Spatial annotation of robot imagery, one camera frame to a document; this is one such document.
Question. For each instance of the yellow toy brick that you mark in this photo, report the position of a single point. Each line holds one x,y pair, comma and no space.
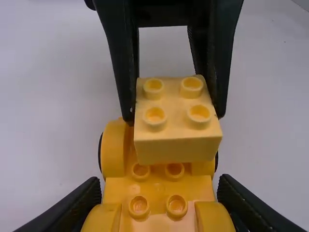
176,140

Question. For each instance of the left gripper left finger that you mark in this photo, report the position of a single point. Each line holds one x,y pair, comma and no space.
60,212

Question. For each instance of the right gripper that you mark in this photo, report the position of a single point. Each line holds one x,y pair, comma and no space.
164,13

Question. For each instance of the yellow toy car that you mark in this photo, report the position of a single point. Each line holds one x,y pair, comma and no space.
154,188

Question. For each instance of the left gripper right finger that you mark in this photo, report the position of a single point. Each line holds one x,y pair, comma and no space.
253,207

